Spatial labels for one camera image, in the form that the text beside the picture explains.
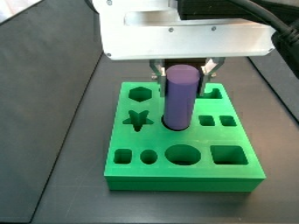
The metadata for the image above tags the white silver gripper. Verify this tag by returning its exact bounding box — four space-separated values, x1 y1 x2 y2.
91 0 275 97

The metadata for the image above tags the purple cylinder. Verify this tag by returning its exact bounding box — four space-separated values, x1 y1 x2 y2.
163 65 200 130

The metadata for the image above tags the green shape sorter board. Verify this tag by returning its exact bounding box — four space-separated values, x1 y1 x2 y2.
104 82 266 192

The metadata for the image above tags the black cable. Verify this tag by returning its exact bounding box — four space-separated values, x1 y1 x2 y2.
226 0 299 69

